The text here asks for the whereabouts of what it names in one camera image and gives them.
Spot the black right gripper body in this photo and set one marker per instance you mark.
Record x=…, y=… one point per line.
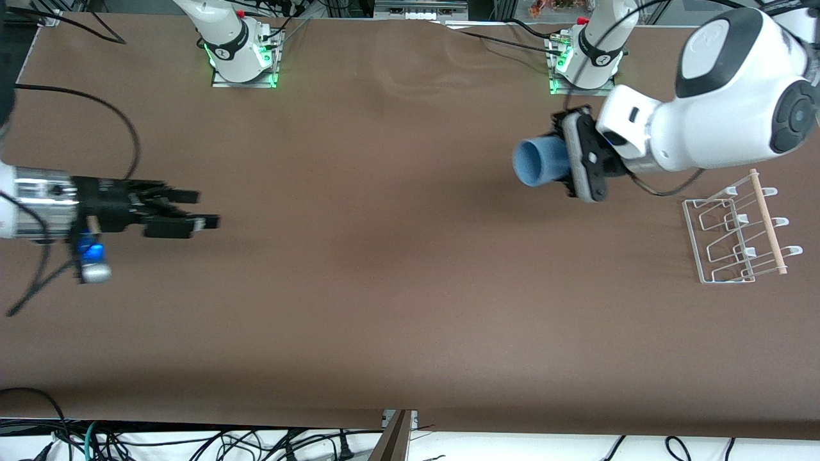
x=107, y=203

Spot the light blue plastic cup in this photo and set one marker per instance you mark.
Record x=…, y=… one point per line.
x=535, y=163

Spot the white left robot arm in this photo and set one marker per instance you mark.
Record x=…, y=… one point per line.
x=724, y=121

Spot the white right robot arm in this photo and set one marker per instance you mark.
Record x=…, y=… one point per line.
x=224, y=38

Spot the wooden rack dowel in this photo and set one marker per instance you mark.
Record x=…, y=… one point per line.
x=775, y=246

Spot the orange background object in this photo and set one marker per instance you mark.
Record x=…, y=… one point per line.
x=551, y=6

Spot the aluminium fixture with white connectors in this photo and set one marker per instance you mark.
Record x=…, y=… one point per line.
x=419, y=8

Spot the brown table cover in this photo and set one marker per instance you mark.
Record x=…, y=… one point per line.
x=410, y=288

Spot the black power plug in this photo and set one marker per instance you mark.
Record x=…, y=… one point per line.
x=344, y=450

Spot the wooden table leg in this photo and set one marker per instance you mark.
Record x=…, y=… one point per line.
x=394, y=445

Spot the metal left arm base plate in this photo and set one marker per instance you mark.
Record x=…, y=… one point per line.
x=583, y=91

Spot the black frame post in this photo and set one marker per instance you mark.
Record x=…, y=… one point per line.
x=504, y=9

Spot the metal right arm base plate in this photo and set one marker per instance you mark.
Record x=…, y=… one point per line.
x=243, y=82

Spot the metal table bracket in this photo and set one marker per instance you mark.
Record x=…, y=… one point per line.
x=414, y=419

